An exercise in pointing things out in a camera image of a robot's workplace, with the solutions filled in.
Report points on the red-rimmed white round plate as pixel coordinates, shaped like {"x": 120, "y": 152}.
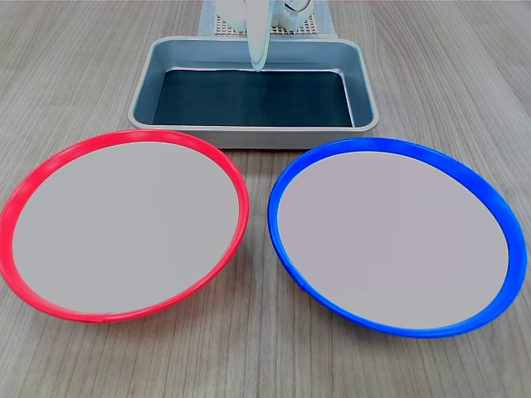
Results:
{"x": 124, "y": 228}

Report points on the black tray mat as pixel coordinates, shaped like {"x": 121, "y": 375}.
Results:
{"x": 249, "y": 99}

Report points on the steel rectangular tray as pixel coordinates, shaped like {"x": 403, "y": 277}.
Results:
{"x": 249, "y": 139}

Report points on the blue-rimmed white round plate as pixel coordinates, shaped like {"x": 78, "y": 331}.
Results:
{"x": 394, "y": 236}

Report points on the pale perforated base plate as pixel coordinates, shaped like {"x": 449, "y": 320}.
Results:
{"x": 277, "y": 30}

